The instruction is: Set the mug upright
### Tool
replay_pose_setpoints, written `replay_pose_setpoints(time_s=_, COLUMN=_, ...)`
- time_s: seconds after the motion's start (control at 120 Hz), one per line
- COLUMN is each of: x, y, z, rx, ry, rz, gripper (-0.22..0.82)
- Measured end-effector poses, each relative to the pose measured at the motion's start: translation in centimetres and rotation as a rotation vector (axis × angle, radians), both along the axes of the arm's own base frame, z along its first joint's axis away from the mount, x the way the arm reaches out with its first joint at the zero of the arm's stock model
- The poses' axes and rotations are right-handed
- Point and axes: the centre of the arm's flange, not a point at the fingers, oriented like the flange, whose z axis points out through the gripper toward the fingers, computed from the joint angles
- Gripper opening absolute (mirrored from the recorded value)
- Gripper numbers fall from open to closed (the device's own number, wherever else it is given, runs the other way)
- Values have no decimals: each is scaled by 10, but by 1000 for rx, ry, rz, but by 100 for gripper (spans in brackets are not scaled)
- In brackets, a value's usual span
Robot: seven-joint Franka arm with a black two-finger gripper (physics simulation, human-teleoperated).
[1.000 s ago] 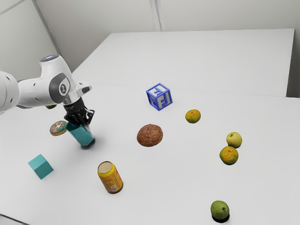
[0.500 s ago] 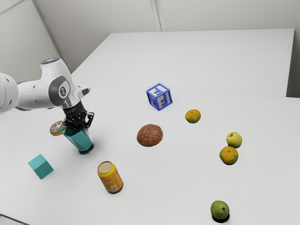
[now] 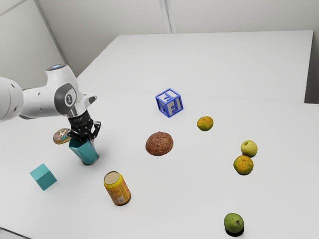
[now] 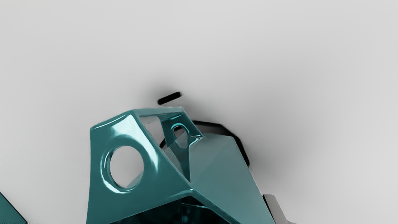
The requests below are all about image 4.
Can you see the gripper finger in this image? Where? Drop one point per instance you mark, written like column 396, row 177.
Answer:
column 276, row 211

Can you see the teal faceted mug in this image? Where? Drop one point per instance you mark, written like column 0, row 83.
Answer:
column 174, row 174

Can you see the teal angular object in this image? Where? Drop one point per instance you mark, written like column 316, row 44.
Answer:
column 7, row 213

